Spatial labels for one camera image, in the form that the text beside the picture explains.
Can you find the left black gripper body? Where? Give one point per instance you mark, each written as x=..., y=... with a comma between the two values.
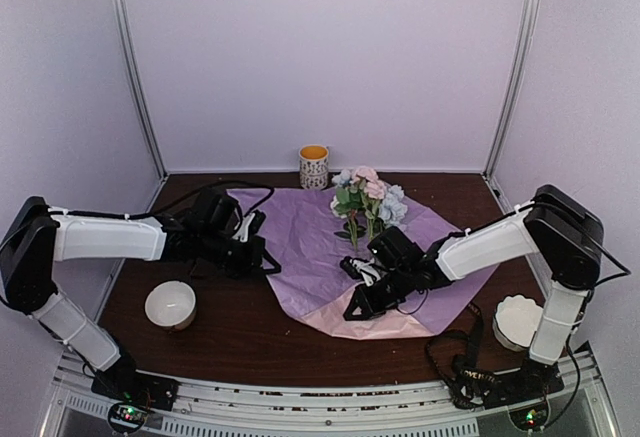
x=240, y=263

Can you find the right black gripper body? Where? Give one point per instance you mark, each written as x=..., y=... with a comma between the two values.
x=388, y=298

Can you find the purple pink wrapping paper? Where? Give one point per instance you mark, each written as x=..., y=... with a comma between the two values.
x=319, y=271

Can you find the white fake flower stem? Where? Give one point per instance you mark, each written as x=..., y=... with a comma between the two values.
x=347, y=204

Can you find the black lettered ribbon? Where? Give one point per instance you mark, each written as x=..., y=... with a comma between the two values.
x=469, y=386

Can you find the blue fake flower stem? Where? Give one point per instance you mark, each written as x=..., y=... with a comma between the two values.
x=392, y=210

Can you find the pink fake flower stem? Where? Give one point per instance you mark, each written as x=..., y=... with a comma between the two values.
x=360, y=176

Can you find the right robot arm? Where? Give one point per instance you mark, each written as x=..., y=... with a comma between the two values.
x=551, y=227

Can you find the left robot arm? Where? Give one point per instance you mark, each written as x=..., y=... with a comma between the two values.
x=214, y=228

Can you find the white round bowl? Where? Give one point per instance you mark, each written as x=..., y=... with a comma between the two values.
x=171, y=306

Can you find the patterned mug orange inside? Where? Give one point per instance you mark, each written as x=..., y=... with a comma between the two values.
x=313, y=167

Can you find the white scalloped bowl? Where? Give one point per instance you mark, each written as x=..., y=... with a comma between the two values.
x=515, y=322

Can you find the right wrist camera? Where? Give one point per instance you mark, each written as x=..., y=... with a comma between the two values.
x=369, y=272

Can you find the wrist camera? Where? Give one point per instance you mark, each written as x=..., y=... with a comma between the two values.
x=369, y=272
x=249, y=227

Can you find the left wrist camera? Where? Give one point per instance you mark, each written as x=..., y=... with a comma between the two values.
x=249, y=227

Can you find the front aluminium rail base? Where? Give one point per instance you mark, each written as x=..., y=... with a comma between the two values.
x=206, y=408

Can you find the left aluminium frame post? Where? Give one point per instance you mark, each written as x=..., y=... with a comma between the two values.
x=136, y=87

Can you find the aluminium frame post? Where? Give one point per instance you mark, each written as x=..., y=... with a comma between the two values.
x=136, y=87
x=527, y=26

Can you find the right aluminium frame post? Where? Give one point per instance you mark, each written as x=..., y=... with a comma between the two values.
x=527, y=26

